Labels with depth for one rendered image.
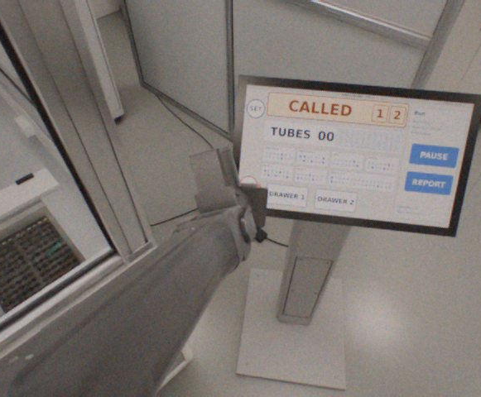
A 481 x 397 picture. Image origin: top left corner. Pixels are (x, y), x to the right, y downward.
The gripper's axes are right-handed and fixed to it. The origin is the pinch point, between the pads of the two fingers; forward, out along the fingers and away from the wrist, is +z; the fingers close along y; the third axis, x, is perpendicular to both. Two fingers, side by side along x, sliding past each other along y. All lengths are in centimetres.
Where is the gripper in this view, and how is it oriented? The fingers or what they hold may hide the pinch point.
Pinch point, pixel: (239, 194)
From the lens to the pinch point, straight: 66.1
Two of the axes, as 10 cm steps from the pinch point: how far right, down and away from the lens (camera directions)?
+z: 0.8, -2.1, 9.7
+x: -0.8, 9.7, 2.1
